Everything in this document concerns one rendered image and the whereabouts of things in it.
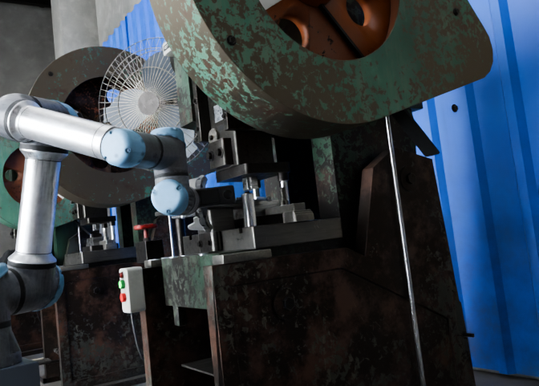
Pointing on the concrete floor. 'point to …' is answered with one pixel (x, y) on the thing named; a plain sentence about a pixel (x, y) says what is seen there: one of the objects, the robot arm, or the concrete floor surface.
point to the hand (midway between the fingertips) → (209, 203)
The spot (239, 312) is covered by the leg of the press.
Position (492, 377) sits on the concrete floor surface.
